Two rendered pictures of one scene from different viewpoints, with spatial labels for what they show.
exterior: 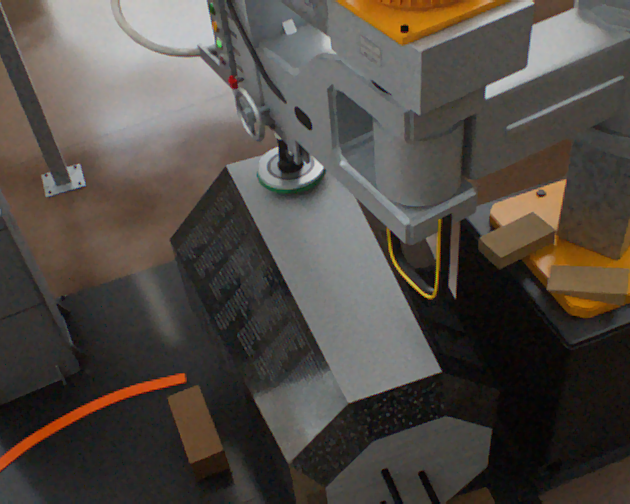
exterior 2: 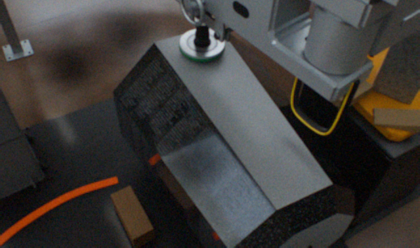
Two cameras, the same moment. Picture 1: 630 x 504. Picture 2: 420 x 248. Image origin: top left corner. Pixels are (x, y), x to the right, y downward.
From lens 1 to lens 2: 67 cm
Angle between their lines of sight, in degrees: 11
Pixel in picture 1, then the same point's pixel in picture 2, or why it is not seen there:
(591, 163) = (407, 44)
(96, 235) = (44, 86)
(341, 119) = (279, 10)
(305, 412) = (240, 214)
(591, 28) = not seen: outside the picture
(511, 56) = not seen: outside the picture
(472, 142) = (382, 29)
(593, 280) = (402, 117)
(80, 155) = (27, 34)
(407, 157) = (347, 39)
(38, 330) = (18, 154)
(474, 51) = not seen: outside the picture
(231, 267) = (166, 112)
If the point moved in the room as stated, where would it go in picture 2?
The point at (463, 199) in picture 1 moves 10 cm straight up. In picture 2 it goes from (366, 69) to (377, 44)
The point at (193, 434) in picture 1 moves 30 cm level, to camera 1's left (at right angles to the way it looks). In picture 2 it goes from (132, 219) to (73, 230)
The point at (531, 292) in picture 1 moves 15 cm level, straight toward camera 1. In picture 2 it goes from (361, 125) to (365, 151)
